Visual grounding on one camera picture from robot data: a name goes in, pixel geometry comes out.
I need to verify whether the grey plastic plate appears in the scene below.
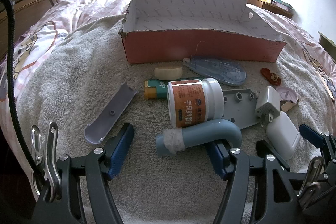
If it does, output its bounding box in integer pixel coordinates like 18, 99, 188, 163
222, 88, 259, 130

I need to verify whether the blue correction tape dispenser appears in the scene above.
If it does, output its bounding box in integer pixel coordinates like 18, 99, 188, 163
183, 55, 247, 86

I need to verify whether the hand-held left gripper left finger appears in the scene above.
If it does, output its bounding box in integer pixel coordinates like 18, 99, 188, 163
31, 123, 135, 224

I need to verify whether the grey curved plastic cover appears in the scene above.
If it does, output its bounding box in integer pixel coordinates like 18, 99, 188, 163
84, 82, 139, 145

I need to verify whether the white plastic case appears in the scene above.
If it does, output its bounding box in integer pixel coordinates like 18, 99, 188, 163
266, 111, 301, 161

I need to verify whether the white charger plug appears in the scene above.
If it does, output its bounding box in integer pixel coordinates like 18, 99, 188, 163
255, 86, 282, 127

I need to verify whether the black braided cable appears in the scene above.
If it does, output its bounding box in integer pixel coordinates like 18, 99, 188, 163
0, 0, 50, 193

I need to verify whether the white jar with orange label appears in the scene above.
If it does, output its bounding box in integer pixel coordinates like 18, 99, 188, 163
167, 78, 224, 128

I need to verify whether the pink printed quilt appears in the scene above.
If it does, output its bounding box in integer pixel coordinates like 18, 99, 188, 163
0, 0, 336, 119

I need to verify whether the beige towel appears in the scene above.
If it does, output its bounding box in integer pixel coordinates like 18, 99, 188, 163
16, 13, 336, 224

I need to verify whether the beige oval soap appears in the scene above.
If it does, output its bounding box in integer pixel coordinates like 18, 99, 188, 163
154, 66, 183, 81

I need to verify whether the small wooden piece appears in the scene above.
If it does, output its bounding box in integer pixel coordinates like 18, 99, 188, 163
280, 101, 296, 113

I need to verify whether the red-brown clip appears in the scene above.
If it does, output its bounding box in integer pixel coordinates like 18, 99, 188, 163
260, 68, 282, 86

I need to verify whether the red cardboard box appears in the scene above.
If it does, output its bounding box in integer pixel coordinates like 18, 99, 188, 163
119, 0, 287, 64

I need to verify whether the green tube with yellow cap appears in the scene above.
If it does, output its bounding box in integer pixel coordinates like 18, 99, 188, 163
144, 77, 202, 100

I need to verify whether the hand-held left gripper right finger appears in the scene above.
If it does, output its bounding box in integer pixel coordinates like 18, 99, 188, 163
206, 140, 310, 224

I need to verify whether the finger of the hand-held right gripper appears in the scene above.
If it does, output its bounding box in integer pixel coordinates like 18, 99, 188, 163
299, 124, 336, 161
255, 139, 307, 180

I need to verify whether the stack of books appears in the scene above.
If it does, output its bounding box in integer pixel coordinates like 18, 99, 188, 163
274, 0, 292, 10

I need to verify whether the blue pipe elbow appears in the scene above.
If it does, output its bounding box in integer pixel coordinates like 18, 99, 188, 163
155, 119, 243, 159

